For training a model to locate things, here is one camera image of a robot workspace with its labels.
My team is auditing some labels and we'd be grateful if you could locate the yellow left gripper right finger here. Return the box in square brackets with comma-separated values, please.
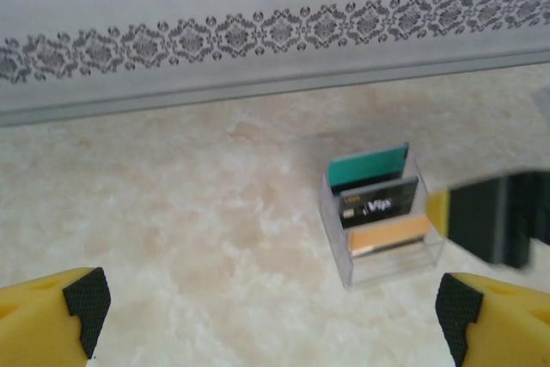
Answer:
[435, 272, 550, 367]

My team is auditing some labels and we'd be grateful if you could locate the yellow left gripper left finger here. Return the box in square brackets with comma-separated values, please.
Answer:
[0, 266, 113, 367]

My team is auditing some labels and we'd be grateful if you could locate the black Vip credit card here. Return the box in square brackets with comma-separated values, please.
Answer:
[337, 175, 420, 230]

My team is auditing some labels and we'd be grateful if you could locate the gold card with black stripe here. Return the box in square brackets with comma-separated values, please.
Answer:
[348, 216, 431, 256]

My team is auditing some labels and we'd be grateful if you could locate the teal credit card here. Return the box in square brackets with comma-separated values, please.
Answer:
[327, 142, 410, 196]

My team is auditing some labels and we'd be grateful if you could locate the aluminium wall rail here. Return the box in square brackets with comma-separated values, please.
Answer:
[0, 49, 550, 128]

